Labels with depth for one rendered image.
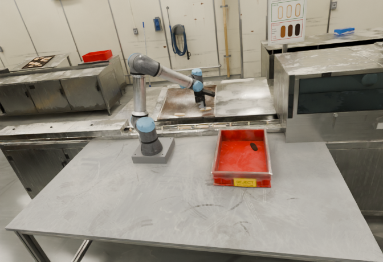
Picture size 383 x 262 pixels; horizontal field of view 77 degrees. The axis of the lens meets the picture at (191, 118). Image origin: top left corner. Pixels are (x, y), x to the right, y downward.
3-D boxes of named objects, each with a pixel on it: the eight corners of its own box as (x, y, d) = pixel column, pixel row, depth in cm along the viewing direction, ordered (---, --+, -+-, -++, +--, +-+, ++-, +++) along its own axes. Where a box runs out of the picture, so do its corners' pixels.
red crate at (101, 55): (83, 62, 491) (81, 56, 485) (91, 58, 523) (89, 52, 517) (106, 59, 485) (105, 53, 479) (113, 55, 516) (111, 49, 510)
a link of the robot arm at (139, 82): (135, 135, 165) (132, 54, 146) (129, 127, 177) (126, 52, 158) (152, 132, 171) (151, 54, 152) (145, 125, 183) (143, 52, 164)
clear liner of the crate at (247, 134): (211, 186, 136) (209, 173, 131) (219, 139, 177) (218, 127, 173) (273, 189, 128) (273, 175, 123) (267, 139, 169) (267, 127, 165)
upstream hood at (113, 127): (-4, 142, 221) (-9, 134, 217) (11, 132, 236) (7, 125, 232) (122, 136, 197) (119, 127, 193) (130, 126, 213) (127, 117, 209)
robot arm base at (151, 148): (156, 156, 159) (153, 144, 155) (137, 155, 164) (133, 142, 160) (166, 144, 171) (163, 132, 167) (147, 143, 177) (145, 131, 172)
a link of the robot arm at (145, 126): (143, 144, 156) (138, 126, 150) (137, 136, 167) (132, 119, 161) (160, 138, 161) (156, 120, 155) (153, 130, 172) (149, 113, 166)
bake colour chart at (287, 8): (268, 45, 225) (268, -8, 204) (268, 45, 225) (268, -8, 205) (304, 41, 221) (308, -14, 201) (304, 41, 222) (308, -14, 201)
